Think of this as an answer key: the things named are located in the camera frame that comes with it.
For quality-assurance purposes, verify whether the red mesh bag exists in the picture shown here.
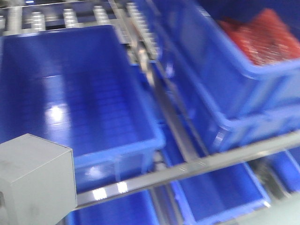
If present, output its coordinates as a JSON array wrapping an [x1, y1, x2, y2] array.
[[218, 8, 300, 66]]

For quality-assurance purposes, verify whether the large blue target bin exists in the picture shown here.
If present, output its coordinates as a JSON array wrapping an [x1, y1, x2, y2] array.
[[0, 25, 165, 192]]

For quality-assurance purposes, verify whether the gray square hollow base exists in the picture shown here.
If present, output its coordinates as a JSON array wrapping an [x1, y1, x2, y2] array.
[[0, 134, 77, 225]]

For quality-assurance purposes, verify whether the stainless steel rack frame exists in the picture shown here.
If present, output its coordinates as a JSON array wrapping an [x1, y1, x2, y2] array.
[[0, 0, 300, 225]]

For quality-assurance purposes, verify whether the blue bin with red contents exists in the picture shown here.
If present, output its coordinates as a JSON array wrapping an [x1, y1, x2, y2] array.
[[146, 0, 300, 152]]

